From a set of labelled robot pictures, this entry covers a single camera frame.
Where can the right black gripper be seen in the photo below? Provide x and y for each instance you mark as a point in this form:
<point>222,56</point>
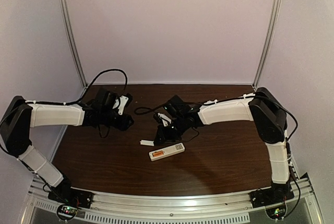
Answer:
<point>164,137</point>

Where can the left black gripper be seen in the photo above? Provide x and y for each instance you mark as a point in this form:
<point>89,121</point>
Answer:
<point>122,125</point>

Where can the orange battery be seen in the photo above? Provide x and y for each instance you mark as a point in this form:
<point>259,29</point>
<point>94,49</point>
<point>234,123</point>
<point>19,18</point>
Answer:
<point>157,154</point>
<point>158,151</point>

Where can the white remote control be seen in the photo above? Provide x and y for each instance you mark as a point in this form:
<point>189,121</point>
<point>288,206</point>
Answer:
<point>168,151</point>

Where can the white battery cover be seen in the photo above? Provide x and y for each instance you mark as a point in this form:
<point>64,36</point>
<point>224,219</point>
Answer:
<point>147,142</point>

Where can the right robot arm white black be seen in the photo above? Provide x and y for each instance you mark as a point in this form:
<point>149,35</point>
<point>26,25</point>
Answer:
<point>260,107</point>

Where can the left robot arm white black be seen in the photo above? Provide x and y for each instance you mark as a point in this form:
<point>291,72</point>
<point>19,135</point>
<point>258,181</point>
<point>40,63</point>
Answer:
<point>106,109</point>

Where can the left round circuit board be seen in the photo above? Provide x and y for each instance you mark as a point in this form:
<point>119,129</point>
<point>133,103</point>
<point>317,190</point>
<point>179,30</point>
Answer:
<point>66,212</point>

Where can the round circuit board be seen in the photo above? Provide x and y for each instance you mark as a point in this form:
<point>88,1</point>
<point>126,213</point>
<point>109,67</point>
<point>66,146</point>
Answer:
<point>66,212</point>
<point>277,212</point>

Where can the right round circuit board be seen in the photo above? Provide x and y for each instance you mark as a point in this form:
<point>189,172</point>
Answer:
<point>277,212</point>

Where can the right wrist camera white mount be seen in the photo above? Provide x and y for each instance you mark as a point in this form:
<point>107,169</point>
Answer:
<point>162,119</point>

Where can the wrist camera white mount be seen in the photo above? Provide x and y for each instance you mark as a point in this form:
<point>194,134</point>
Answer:
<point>121,102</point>
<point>162,119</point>

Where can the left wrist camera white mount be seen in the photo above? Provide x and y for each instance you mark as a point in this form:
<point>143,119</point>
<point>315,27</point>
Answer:
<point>121,102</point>

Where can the front aluminium rail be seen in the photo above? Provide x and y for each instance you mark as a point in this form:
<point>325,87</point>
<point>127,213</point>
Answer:
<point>219,208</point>

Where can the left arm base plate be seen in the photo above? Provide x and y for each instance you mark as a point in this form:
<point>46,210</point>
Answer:
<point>71,196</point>

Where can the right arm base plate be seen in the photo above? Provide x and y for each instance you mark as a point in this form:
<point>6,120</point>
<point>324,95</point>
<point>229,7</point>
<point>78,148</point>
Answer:
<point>268,196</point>

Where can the left aluminium frame post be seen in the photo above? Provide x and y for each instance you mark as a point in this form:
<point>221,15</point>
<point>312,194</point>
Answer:
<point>72,43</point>

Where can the aluminium frame post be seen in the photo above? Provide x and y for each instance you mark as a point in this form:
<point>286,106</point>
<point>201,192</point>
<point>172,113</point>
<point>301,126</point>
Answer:
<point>72,43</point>
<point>275,9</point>

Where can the right aluminium frame post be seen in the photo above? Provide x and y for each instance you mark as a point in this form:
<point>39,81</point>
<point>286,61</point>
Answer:
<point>275,9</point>

